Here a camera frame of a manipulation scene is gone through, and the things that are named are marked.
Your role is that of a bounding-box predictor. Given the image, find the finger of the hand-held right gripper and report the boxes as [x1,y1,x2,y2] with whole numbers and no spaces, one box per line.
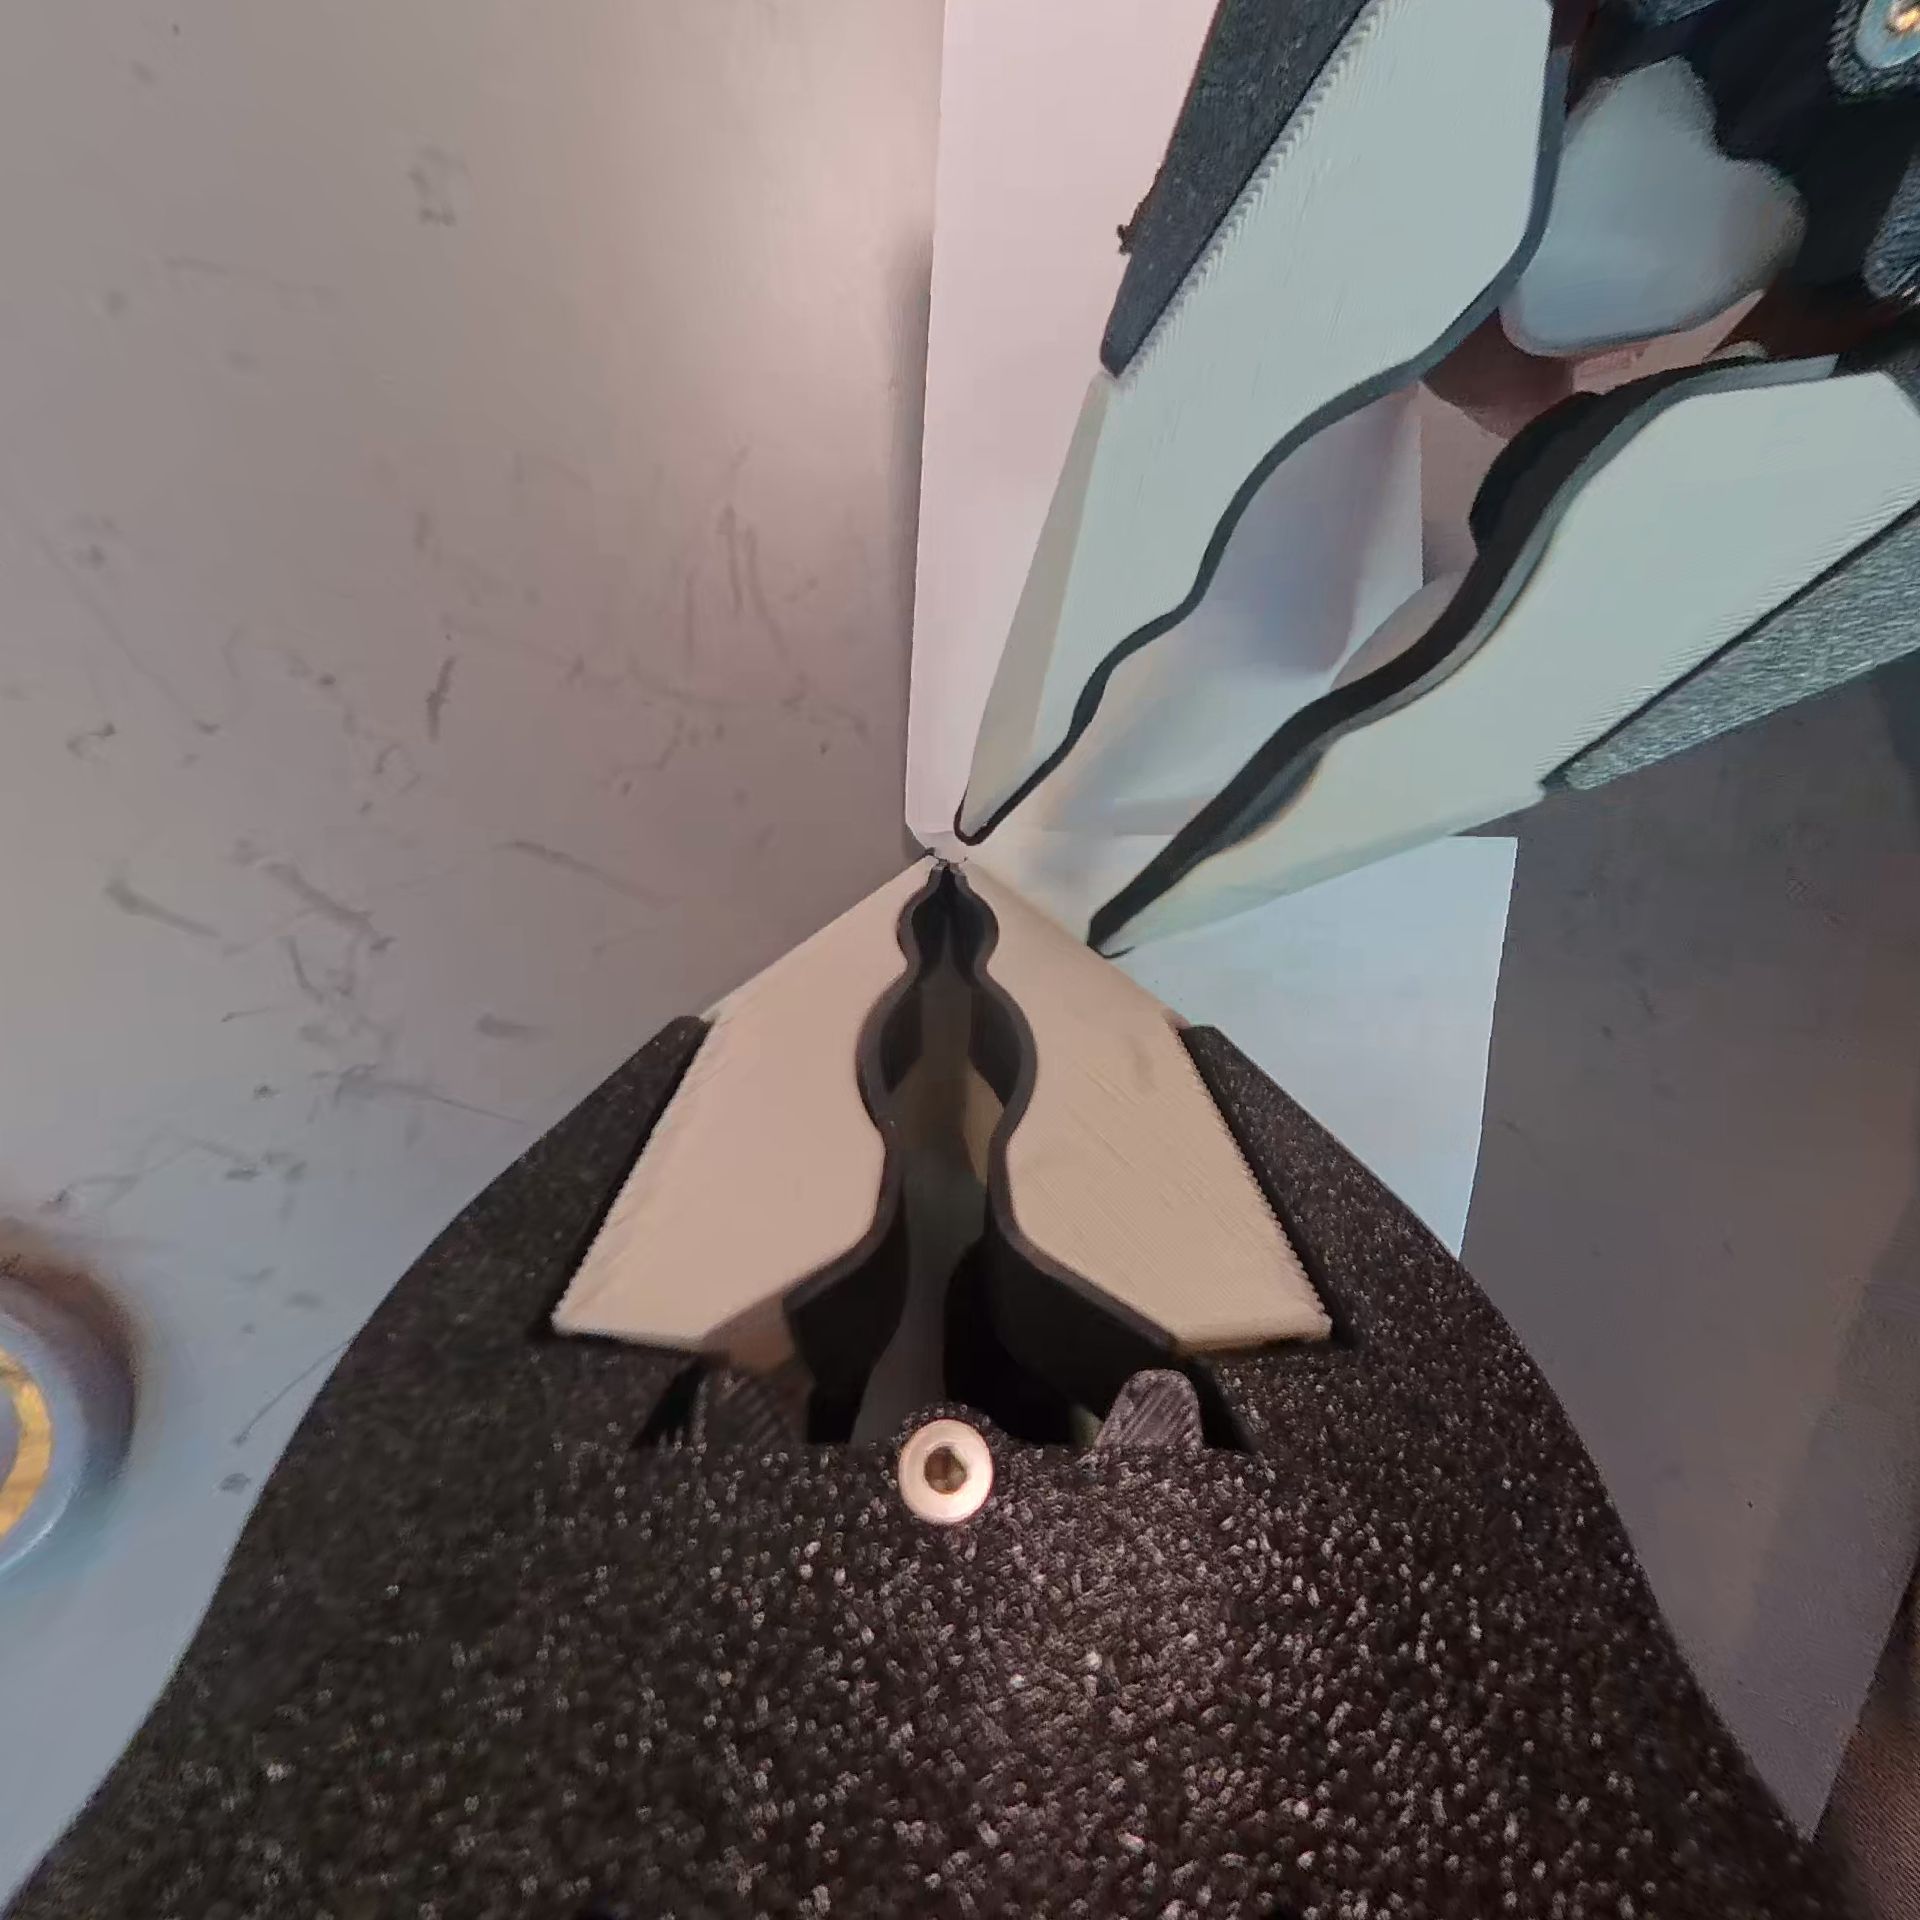
[951,0,1571,847]
[1087,346,1920,964]

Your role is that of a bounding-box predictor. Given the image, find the grey orange scissors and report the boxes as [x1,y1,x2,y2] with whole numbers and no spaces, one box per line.
[0,1221,141,1574]

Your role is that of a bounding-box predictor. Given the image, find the grey desk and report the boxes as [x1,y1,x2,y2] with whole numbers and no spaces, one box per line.
[0,0,1920,1863]

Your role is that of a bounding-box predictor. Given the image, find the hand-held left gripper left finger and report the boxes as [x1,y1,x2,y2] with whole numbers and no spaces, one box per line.
[552,859,949,1444]

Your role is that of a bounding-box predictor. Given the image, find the white paper sheet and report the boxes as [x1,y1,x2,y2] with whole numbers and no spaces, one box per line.
[900,0,1521,1260]

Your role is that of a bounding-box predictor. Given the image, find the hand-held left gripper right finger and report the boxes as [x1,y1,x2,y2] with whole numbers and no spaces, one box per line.
[946,862,1336,1444]

